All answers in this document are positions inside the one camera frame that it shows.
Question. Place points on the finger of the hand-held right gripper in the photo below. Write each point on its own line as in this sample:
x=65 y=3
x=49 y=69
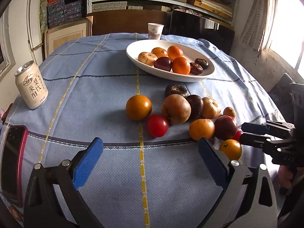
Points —
x=253 y=128
x=251 y=139

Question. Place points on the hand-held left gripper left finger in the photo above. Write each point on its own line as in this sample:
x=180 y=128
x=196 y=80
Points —
x=87 y=162

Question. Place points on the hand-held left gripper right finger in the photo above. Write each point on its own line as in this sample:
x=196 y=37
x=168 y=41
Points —
x=211 y=163

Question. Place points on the red tomato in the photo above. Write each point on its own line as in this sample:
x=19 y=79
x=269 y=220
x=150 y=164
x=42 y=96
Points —
x=237 y=135
x=157 y=125

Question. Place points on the yellow-orange citrus fruit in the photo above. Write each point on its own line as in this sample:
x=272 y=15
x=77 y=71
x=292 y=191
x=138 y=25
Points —
x=138 y=107
x=201 y=129
x=230 y=149
x=159 y=52

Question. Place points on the dark purple passion fruit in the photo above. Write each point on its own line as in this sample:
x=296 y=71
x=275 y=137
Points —
x=163 y=64
x=225 y=127

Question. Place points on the small tan fruit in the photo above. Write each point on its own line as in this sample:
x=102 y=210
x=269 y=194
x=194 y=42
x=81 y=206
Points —
x=229 y=112

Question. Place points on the yellow-brown lumpy fruit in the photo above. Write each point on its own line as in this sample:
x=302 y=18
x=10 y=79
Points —
x=211 y=108

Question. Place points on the dark brown water chestnut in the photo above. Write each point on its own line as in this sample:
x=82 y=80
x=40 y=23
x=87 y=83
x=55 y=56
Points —
x=196 y=68
x=176 y=89
x=196 y=106
x=201 y=62

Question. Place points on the brown speckled round fruit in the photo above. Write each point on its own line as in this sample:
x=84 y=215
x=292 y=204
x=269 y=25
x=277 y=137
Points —
x=176 y=109

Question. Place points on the orange mandarin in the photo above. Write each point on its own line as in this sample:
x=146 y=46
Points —
x=175 y=51
x=181 y=65

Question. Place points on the white oval plate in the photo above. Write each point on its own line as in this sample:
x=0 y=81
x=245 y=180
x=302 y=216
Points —
x=171 y=76

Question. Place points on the beige streaked round fruit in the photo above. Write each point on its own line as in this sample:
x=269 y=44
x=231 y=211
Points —
x=146 y=59

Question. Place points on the person's right hand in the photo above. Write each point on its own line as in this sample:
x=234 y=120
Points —
x=286 y=175

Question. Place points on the black jacket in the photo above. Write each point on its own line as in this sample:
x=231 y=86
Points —
x=282 y=85

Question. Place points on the blue checked tablecloth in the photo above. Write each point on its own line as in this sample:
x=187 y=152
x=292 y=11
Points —
x=95 y=99

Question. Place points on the red-cased smartphone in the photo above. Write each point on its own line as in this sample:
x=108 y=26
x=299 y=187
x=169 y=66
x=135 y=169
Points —
x=11 y=161

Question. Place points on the bright window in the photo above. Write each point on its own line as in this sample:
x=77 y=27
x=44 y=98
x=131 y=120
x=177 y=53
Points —
x=285 y=33

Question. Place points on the cream drink can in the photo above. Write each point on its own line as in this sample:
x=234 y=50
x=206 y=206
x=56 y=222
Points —
x=32 y=87

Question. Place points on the wooden chair knob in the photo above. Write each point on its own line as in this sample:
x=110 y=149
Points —
x=6 y=115

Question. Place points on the brick-patterned curtain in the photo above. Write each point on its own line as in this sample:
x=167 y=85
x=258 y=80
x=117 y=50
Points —
x=256 y=23

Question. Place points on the black glossy panel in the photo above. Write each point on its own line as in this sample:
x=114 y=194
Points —
x=199 y=28

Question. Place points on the wooden framed panel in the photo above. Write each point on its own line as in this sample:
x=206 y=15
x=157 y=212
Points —
x=68 y=40

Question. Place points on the white paper cup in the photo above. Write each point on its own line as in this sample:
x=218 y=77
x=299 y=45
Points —
x=155 y=32

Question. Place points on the brown wooden board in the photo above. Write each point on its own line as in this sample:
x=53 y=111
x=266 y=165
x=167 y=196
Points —
x=123 y=22

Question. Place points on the green marbled panel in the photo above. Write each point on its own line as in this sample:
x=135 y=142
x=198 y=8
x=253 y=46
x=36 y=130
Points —
x=44 y=23

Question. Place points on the long white strip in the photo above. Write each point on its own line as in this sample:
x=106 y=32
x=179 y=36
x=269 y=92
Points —
x=29 y=23

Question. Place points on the stack of blue patterned boxes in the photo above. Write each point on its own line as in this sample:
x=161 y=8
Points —
x=64 y=11

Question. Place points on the dark window white frame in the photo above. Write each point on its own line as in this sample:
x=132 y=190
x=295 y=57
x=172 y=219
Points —
x=4 y=61

